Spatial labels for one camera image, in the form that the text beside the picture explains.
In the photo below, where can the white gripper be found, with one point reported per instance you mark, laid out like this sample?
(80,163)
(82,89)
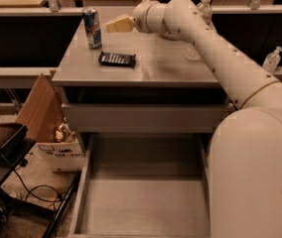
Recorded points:
(140,18)

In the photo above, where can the red bull can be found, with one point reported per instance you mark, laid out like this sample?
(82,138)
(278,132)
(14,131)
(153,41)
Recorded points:
(92,27)

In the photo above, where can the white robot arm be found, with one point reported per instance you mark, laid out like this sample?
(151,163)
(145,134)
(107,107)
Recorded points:
(244,165)

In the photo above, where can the grey drawer cabinet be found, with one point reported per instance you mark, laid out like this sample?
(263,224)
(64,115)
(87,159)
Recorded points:
(151,114)

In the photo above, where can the open grey middle drawer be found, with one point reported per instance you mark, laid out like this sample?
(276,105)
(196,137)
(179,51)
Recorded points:
(142,186)

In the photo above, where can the dark blue snack bar wrapper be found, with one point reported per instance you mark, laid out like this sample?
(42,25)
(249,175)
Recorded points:
(114,59)

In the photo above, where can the clear plastic water bottle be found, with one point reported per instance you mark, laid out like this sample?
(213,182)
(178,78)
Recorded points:
(205,9)

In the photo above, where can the brown cardboard box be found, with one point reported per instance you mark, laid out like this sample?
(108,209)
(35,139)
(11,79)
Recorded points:
(42,111)

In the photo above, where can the white printed box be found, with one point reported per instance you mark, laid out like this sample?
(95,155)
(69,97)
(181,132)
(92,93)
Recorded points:
(61,157)

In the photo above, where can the left sanitizer bottle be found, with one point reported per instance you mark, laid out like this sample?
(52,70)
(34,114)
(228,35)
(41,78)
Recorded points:
(272,59)

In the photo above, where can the black cart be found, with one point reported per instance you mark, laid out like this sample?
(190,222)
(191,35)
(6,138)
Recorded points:
(14,145)

